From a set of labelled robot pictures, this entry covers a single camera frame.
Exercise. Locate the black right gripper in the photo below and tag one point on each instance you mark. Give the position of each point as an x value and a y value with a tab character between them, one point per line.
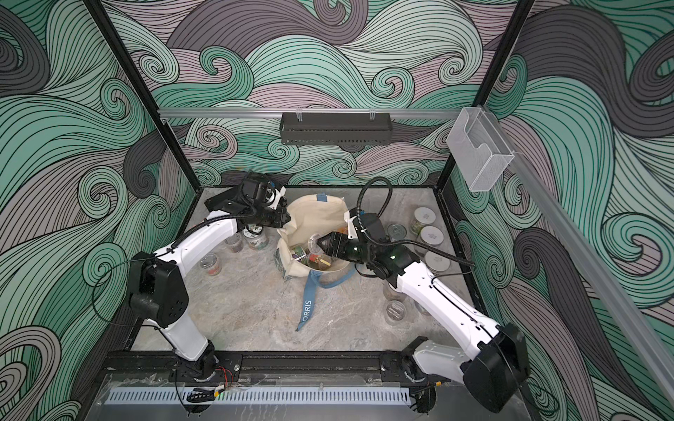
340	241

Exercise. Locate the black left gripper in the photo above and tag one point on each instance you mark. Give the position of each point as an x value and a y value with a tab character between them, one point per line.
280	221

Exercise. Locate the clear plastic seed jar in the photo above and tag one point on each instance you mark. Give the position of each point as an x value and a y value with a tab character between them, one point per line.
312	243

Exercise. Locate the beige canvas tote bag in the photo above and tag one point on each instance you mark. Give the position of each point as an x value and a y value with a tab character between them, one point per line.
318	213

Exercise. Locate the red label seed jar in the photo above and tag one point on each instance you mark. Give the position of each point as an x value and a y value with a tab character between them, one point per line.
210	264

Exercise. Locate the clear red label jar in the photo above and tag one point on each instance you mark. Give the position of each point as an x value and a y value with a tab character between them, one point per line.
395	312

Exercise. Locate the green label seed jar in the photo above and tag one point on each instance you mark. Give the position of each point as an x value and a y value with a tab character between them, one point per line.
421	217

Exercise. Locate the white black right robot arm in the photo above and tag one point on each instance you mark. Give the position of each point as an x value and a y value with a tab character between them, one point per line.
490	359

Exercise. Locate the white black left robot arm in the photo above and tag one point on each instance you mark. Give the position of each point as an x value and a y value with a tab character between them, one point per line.
156	290

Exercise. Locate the teal label seed jar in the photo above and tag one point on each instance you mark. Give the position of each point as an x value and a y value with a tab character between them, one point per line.
255	237

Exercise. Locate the red carrot label jar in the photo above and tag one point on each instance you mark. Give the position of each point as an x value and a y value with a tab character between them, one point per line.
320	261

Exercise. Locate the purple eggplant label jar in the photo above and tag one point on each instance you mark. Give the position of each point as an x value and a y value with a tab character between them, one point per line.
298	253

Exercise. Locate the black hard case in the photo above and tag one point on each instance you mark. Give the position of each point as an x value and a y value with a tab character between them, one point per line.
229	194

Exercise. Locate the black perforated wall shelf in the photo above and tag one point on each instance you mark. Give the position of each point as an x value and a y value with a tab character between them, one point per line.
350	130

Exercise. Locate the aluminium wall rail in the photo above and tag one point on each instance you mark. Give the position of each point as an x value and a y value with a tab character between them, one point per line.
277	113

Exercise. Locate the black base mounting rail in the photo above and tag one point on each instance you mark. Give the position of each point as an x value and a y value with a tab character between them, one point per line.
386	366

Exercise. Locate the white slotted cable duct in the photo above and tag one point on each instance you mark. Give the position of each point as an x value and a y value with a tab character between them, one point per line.
261	396

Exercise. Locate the clear acrylic wall box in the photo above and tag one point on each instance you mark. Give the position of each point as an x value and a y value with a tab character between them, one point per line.
479	145

